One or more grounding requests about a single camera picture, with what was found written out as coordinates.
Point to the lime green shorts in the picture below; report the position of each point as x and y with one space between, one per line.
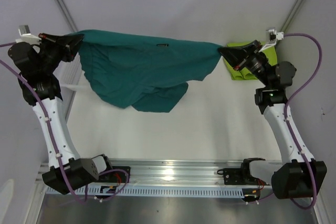
245 74

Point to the aluminium frame post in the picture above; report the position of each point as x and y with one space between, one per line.
66 15
299 1

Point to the right aluminium frame post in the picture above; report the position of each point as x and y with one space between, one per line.
299 1

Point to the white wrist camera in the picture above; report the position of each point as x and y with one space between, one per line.
26 36
273 36

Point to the white plastic basket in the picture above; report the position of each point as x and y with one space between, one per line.
69 75

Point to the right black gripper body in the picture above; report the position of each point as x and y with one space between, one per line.
256 64

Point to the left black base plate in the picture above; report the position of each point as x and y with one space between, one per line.
123 173

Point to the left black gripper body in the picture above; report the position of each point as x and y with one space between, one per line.
52 53

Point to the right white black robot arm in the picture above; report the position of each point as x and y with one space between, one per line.
300 175

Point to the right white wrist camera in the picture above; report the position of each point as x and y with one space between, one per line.
273 36

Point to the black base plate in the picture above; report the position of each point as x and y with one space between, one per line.
123 173
235 176

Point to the left aluminium frame post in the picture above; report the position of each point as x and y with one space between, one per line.
66 15

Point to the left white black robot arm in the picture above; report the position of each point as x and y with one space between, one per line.
67 170

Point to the white slotted cable duct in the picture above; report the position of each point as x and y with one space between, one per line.
165 191

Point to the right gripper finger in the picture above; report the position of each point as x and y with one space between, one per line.
253 46
235 57

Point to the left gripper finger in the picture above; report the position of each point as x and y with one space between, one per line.
68 41
74 47

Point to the aluminium mounting rail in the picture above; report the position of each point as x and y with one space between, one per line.
175 173

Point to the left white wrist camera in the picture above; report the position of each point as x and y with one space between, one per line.
26 36

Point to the teal green shorts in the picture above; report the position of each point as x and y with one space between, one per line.
150 74

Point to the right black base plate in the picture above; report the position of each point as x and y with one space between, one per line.
235 176

